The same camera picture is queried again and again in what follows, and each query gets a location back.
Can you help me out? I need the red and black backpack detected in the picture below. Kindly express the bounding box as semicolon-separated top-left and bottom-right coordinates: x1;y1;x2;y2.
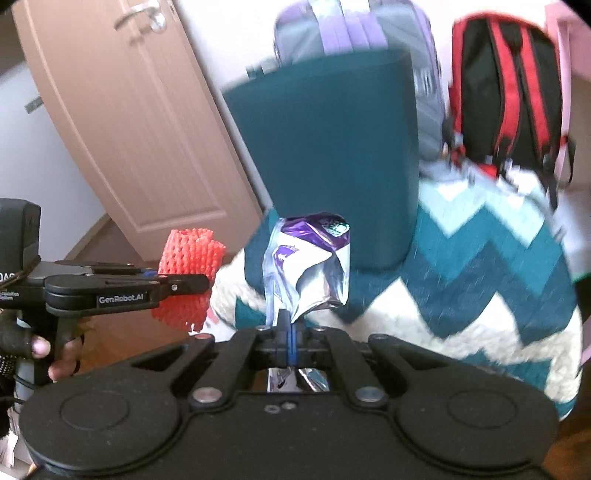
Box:
442;14;577;210

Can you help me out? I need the silver door handle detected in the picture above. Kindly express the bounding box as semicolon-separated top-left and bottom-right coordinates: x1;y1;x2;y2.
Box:
115;0;168;34

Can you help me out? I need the person's left hand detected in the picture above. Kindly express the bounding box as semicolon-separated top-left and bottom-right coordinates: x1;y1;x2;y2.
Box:
0;318;86;385

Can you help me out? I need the purple foil wrapper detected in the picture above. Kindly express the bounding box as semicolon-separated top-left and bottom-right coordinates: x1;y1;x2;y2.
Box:
262;211;352;393

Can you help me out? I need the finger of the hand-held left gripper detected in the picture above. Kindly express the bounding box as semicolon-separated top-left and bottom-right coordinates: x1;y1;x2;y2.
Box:
92;273;209;296
55;260;160;278

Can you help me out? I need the teal white zigzag quilt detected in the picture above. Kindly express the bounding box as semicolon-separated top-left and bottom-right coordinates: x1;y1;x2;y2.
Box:
210;175;588;422

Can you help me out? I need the pink bag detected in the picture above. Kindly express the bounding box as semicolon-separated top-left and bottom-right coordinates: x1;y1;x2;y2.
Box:
544;4;575;191

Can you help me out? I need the red foam net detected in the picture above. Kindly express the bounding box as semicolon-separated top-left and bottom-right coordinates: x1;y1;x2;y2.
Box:
151;228;226;333

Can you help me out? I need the purple and grey backpack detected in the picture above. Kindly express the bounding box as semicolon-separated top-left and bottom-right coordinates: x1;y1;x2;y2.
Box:
273;0;448;162

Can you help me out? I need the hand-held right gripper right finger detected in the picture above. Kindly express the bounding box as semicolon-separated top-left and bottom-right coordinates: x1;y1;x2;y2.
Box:
292;324;451;409

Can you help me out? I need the beige door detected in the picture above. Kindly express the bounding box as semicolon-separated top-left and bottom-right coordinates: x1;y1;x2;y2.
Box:
11;0;265;253

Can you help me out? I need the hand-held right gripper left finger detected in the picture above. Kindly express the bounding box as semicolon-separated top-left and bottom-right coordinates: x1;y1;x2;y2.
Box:
130;324;293;411

